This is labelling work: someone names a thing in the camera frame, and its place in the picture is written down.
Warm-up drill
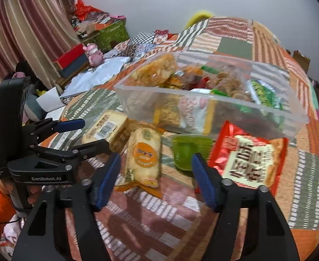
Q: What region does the golden fried snack pack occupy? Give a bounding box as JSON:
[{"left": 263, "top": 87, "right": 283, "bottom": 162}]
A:
[{"left": 125, "top": 54, "right": 178, "bottom": 87}]

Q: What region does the yellow mixed nuts snack bag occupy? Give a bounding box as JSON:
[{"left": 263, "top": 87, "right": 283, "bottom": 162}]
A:
[{"left": 153, "top": 94, "right": 216, "bottom": 135}]

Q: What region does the green edged crisps bag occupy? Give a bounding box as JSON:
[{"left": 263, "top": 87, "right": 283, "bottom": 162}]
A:
[{"left": 199, "top": 65, "right": 284, "bottom": 115}]

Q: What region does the pale barcode cracker pack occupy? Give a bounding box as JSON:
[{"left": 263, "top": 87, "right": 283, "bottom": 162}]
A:
[{"left": 81, "top": 110, "right": 130, "bottom": 152}]

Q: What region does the patchwork striped bed quilt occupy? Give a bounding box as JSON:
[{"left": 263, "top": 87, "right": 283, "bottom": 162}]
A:
[{"left": 43, "top": 17, "right": 319, "bottom": 260}]

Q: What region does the orange label cracker pack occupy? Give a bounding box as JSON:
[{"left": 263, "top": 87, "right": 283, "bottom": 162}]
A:
[{"left": 115, "top": 120, "right": 162, "bottom": 198}]

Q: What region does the red chinese label snack bag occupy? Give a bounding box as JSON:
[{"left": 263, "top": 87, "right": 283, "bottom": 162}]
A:
[{"left": 207, "top": 121, "right": 288, "bottom": 195}]

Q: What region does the red flat box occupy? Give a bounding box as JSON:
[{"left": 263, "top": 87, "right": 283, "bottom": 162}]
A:
[{"left": 53, "top": 44, "right": 85, "bottom": 71}]

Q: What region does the white plastic mailer bag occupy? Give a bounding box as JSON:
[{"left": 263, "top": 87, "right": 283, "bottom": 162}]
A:
[{"left": 60, "top": 57, "right": 130, "bottom": 98}]

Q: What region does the pink pig toy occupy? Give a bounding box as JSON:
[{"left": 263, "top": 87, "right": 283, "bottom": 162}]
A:
[{"left": 83, "top": 43, "right": 105, "bottom": 68}]

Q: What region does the striped brown curtain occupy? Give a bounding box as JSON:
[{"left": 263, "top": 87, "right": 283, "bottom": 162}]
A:
[{"left": 0, "top": 0, "right": 80, "bottom": 89}]

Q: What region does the green jelly cup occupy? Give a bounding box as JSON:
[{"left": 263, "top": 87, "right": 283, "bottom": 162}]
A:
[{"left": 171, "top": 134, "right": 213, "bottom": 171}]

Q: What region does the green patterned storage box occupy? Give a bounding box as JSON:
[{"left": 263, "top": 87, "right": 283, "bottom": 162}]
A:
[{"left": 81, "top": 20, "right": 129, "bottom": 53}]

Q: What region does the red plastic bag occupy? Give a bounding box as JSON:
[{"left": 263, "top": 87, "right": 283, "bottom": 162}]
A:
[{"left": 74, "top": 0, "right": 101, "bottom": 21}]

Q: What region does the clear plastic storage bin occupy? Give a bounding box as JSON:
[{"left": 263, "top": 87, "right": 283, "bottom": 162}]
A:
[{"left": 114, "top": 51, "right": 309, "bottom": 139}]

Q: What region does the checkered patterned blanket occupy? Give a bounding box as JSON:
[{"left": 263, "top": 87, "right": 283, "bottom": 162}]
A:
[{"left": 113, "top": 29, "right": 177, "bottom": 60}]

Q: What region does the brown cardboard box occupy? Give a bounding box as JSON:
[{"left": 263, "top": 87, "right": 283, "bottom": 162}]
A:
[{"left": 293, "top": 50, "right": 311, "bottom": 73}]

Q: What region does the yellow curved headboard tube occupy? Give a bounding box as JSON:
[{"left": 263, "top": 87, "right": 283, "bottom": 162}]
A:
[{"left": 185, "top": 11, "right": 214, "bottom": 30}]

